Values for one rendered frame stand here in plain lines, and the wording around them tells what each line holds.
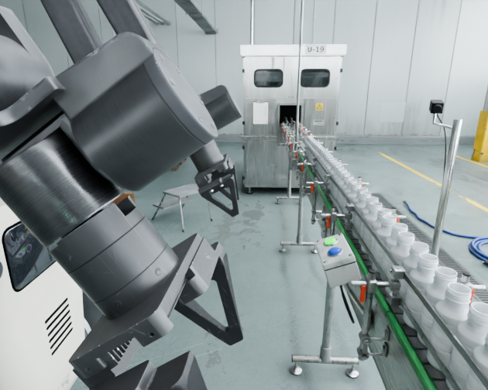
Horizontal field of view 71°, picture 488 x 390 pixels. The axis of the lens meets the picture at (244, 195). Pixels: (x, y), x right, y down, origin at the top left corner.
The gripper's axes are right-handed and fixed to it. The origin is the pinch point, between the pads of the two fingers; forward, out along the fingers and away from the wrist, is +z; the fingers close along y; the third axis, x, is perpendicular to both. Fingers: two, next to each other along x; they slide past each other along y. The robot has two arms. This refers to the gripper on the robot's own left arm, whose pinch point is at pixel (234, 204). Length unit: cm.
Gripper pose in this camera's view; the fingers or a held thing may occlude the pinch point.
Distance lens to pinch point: 68.6
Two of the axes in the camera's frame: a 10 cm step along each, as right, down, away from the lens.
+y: -0.1, -2.7, 9.6
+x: -8.8, 4.6, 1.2
